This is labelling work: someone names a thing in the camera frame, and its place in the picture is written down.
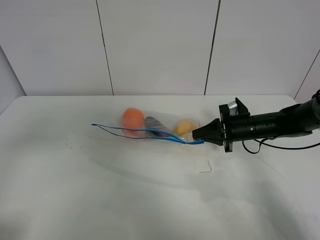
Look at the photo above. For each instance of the clear zip bag blue seal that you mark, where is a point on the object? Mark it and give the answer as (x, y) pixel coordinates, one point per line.
(114, 127)

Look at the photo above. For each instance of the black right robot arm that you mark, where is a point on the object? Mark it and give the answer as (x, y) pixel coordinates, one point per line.
(236, 124)

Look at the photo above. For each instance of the orange fruit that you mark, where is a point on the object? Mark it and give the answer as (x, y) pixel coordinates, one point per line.
(132, 118)

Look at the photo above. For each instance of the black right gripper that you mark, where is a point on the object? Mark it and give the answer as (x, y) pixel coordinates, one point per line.
(211, 132)

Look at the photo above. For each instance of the yellow pear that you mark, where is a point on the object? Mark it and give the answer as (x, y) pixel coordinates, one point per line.
(184, 126)

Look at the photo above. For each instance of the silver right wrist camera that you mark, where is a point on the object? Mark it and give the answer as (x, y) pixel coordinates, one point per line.
(233, 108)

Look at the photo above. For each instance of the purple eggplant green stem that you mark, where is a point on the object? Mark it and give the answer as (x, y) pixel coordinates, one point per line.
(152, 123)

